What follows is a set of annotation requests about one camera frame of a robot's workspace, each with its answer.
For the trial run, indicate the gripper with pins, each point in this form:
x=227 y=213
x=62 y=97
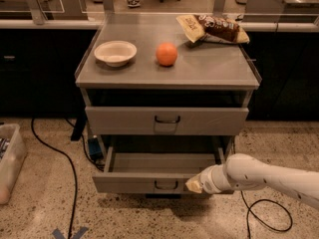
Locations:
x=206 y=182

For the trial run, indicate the grey drawer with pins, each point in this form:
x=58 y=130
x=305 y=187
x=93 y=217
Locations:
x=175 y=121
x=153 y=173

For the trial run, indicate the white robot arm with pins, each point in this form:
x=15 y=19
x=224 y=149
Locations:
x=244 y=172

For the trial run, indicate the grey drawer cabinet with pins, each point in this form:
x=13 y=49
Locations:
x=207 y=75

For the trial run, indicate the blue power box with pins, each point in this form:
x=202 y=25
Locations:
x=95 y=151

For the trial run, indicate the orange fruit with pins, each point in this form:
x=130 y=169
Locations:
x=166 y=54

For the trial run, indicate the white bowl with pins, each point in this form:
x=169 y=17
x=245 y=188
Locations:
x=115 y=53

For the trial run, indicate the brown chip bag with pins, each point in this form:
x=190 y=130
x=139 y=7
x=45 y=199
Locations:
x=208 y=28

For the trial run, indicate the clear plastic bin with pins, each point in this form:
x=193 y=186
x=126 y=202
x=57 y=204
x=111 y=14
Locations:
x=12 y=160

